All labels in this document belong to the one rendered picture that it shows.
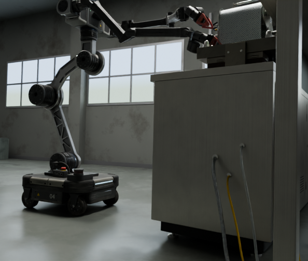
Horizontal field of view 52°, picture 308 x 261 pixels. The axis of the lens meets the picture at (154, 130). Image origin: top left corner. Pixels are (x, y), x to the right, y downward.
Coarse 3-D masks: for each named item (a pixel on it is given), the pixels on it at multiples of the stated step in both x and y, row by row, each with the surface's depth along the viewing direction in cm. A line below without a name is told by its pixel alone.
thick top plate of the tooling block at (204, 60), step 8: (248, 40) 151; (256, 40) 149; (264, 40) 147; (272, 40) 145; (200, 48) 165; (208, 48) 162; (216, 48) 160; (224, 48) 158; (248, 48) 151; (256, 48) 149; (264, 48) 147; (272, 48) 145; (200, 56) 165; (208, 56) 162; (216, 56) 160
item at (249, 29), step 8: (224, 24) 179; (232, 24) 176; (240, 24) 174; (248, 24) 171; (256, 24) 169; (224, 32) 179; (232, 32) 176; (240, 32) 174; (248, 32) 171; (256, 32) 169; (224, 40) 179; (232, 40) 176; (240, 40) 174
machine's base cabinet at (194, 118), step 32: (160, 96) 171; (192, 96) 160; (224, 96) 151; (256, 96) 142; (160, 128) 170; (192, 128) 159; (224, 128) 150; (256, 128) 142; (160, 160) 169; (192, 160) 159; (224, 160) 149; (256, 160) 141; (160, 192) 168; (192, 192) 158; (224, 192) 149; (256, 192) 141; (192, 224) 157; (256, 224) 140
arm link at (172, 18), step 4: (180, 8) 197; (168, 12) 231; (172, 12) 232; (176, 12) 203; (180, 12) 198; (168, 16) 230; (172, 16) 215; (176, 16) 204; (180, 16) 198; (168, 20) 230; (172, 20) 218; (176, 20) 216; (172, 24) 233
